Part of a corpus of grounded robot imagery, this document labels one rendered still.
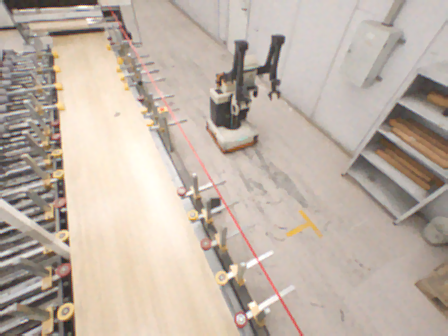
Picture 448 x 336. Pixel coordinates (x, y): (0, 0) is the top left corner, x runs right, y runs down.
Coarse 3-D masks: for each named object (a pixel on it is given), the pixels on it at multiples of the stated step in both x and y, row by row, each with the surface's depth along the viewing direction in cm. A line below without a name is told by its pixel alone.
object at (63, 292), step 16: (48, 48) 349; (0, 64) 310; (48, 64) 317; (0, 80) 292; (48, 80) 313; (16, 96) 304; (48, 112) 268; (16, 160) 218; (16, 176) 209; (48, 192) 210; (64, 192) 198; (32, 208) 186; (64, 224) 176; (0, 240) 168; (32, 240) 169; (16, 256) 161; (48, 256) 162; (0, 272) 164; (0, 288) 148; (64, 288) 142; (32, 304) 143; (0, 320) 137; (32, 320) 138
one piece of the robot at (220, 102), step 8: (224, 72) 294; (216, 88) 304; (216, 96) 292; (224, 96) 295; (232, 96) 295; (216, 104) 302; (224, 104) 305; (216, 112) 310; (224, 112) 315; (216, 120) 321; (224, 120) 326; (232, 120) 325; (240, 120) 346
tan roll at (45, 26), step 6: (84, 18) 366; (30, 24) 340; (36, 24) 343; (42, 24) 345; (48, 24) 348; (54, 24) 351; (60, 24) 353; (66, 24) 356; (72, 24) 359; (78, 24) 363; (84, 24) 366; (36, 30) 346; (42, 30) 349; (48, 30) 353; (54, 30) 357
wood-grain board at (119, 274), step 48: (96, 48) 345; (96, 96) 262; (96, 144) 211; (144, 144) 215; (96, 192) 177; (144, 192) 179; (96, 240) 152; (144, 240) 154; (192, 240) 155; (96, 288) 134; (144, 288) 135; (192, 288) 136
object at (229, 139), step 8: (208, 120) 345; (208, 128) 355; (216, 128) 332; (224, 128) 332; (232, 128) 335; (240, 128) 334; (248, 128) 335; (216, 136) 330; (224, 136) 321; (232, 136) 322; (240, 136) 323; (248, 136) 327; (256, 136) 337; (224, 144) 316; (232, 144) 322; (240, 144) 331; (248, 144) 339; (224, 152) 326
